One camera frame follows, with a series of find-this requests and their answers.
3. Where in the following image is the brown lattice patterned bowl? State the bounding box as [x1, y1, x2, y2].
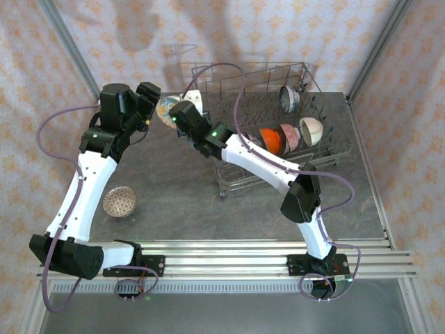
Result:
[102, 186, 137, 218]

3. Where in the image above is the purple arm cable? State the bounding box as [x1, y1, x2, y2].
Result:
[186, 62, 361, 303]
[36, 104, 159, 313]

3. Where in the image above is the grey slotted cable duct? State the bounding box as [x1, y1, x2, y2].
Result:
[51, 281, 314, 294]

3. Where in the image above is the yellow blue patterned bowl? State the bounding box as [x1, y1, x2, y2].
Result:
[155, 96, 181, 130]

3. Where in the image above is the blue white patterned bowl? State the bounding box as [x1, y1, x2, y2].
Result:
[279, 85, 300, 115]

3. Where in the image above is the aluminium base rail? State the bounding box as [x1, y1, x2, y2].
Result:
[36, 239, 418, 279]

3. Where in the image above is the aluminium frame post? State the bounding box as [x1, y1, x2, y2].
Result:
[38, 0, 105, 102]
[347, 0, 413, 102]

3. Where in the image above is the pink floral bowl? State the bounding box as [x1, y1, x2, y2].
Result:
[280, 123, 302, 154]

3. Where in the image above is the orange bowl white inside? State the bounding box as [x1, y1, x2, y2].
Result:
[259, 127, 283, 156]

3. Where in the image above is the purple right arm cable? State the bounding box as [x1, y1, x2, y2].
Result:
[186, 62, 361, 303]

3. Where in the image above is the grey wire dish rack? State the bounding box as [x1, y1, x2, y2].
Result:
[172, 61, 351, 199]

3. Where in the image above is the cream ceramic bowl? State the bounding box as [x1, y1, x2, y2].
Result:
[298, 116, 325, 147]

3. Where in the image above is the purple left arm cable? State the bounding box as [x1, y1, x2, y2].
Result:
[36, 104, 159, 313]

